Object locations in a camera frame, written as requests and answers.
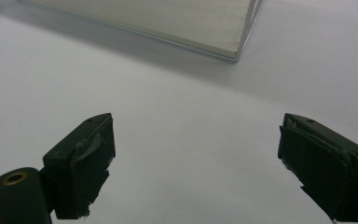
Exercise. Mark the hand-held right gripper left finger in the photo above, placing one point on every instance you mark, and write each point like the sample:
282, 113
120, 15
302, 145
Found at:
84, 174

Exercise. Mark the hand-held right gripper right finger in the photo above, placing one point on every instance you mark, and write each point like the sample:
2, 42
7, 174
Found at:
323, 174

